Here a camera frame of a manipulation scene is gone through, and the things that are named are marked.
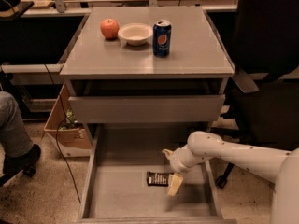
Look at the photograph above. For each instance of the person leg in jeans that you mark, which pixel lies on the person leg in jeans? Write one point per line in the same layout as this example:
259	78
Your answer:
13	136

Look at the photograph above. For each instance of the cardboard box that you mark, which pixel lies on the cardboard box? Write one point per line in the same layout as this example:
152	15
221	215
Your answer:
72	141

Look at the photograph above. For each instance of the black shoe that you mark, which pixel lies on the black shoe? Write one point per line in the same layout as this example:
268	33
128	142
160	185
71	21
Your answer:
14	165

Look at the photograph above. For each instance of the grey top drawer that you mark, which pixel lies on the grey top drawer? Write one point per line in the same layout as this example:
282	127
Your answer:
146	109

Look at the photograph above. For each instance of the blue pepsi can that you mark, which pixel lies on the blue pepsi can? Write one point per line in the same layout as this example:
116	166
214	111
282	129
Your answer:
161	38

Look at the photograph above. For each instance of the white paper bowl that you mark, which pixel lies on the white paper bowl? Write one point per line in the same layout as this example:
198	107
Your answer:
135	34

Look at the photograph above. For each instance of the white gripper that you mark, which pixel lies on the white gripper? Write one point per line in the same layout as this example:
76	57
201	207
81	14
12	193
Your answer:
176	161

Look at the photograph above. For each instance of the black office chair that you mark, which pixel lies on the black office chair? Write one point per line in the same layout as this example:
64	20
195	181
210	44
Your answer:
262	36

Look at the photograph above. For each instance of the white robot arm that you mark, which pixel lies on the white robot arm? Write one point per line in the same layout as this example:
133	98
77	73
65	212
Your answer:
280	167

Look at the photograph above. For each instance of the grey drawer cabinet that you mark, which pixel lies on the grey drawer cabinet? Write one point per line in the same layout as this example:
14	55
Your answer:
196	65

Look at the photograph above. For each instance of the dark chocolate rxbar wrapper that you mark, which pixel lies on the dark chocolate rxbar wrapper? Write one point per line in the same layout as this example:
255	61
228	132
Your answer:
157	179

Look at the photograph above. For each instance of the red apple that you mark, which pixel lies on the red apple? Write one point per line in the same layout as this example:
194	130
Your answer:
109	28

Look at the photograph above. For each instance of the open grey middle drawer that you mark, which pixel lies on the open grey middle drawer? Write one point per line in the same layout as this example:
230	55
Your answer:
116	189

